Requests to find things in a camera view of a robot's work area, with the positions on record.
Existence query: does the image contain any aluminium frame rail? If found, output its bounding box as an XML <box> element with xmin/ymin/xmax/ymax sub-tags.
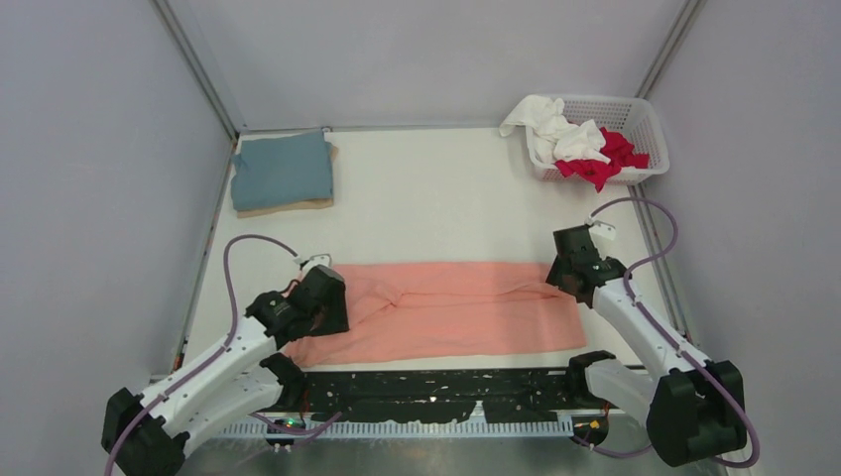
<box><xmin>150</xmin><ymin>0</ymin><xmax>239</xmax><ymax>143</ymax></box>

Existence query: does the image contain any peach pink t-shirt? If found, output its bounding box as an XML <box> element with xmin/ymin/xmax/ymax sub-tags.
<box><xmin>284</xmin><ymin>262</ymin><xmax>587</xmax><ymax>367</ymax></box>

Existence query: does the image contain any tan folded t-shirt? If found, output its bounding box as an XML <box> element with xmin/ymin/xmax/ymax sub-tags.
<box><xmin>236</xmin><ymin>143</ymin><xmax>339</xmax><ymax>220</ymax></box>

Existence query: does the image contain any white plastic laundry basket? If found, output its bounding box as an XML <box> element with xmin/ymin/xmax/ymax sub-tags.
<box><xmin>549</xmin><ymin>94</ymin><xmax>670</xmax><ymax>186</ymax></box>

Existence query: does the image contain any white crumpled t-shirt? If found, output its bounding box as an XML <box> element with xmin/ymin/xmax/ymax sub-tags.
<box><xmin>499</xmin><ymin>94</ymin><xmax>605</xmax><ymax>164</ymax></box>

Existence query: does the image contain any slotted cable duct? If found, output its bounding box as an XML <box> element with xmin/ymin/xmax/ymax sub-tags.
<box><xmin>216</xmin><ymin>415</ymin><xmax>574</xmax><ymax>439</ymax></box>

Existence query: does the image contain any red t-shirt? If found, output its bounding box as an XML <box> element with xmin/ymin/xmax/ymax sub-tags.
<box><xmin>554</xmin><ymin>127</ymin><xmax>651</xmax><ymax>192</ymax></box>

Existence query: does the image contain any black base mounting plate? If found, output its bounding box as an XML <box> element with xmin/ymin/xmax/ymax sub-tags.
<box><xmin>263</xmin><ymin>367</ymin><xmax>617</xmax><ymax>423</ymax></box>

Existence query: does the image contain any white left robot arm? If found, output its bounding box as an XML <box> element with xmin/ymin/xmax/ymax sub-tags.
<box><xmin>101</xmin><ymin>264</ymin><xmax>349</xmax><ymax>475</ymax></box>

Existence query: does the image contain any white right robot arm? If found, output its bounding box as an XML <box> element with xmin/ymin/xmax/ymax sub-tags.
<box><xmin>546</xmin><ymin>225</ymin><xmax>750</xmax><ymax>467</ymax></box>

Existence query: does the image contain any blue folded t-shirt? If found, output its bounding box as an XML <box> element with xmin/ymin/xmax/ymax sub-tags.
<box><xmin>230</xmin><ymin>128</ymin><xmax>335</xmax><ymax>213</ymax></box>

